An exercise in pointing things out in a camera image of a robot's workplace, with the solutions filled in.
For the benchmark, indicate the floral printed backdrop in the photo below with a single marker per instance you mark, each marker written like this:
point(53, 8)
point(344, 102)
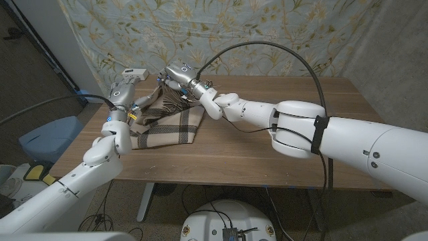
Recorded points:
point(217, 33)

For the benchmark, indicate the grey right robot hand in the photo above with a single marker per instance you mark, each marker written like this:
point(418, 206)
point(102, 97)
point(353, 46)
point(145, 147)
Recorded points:
point(182, 75)

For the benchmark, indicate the black round fan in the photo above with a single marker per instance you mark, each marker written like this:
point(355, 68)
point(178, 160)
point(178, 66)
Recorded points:
point(164, 189)

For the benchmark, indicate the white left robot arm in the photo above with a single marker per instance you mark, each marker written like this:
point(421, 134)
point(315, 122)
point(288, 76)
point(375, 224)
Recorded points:
point(70, 180)

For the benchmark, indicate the yellow black pad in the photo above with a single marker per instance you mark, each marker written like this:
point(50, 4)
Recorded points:
point(35, 172)

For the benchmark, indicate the white table leg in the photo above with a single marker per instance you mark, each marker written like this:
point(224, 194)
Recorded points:
point(145, 202)

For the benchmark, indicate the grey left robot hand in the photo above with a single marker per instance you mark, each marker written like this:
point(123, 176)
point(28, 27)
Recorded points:
point(122, 95)

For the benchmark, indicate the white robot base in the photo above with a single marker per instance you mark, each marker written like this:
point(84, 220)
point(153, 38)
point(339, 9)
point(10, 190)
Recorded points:
point(210, 217)

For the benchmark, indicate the blue-grey stool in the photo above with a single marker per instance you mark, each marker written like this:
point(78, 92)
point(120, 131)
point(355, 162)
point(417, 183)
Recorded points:
point(50, 139)

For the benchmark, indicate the black box on base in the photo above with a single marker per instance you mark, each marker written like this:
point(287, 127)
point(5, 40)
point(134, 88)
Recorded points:
point(230, 235)

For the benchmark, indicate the grey white sneaker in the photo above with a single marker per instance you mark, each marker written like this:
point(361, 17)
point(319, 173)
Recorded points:
point(10, 187)

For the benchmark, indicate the small blue object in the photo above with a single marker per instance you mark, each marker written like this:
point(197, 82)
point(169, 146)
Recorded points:
point(83, 92)

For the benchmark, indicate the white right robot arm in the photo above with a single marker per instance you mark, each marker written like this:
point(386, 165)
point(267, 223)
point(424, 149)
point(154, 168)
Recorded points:
point(317, 134)

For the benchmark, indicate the grey table leg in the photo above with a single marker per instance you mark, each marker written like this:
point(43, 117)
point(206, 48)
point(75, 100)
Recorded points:
point(317, 211)

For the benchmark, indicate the white power strip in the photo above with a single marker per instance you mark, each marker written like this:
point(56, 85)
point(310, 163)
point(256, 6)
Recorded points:
point(134, 73)

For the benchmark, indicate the beige plaid scarf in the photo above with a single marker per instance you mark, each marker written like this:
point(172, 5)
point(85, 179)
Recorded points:
point(167, 124)

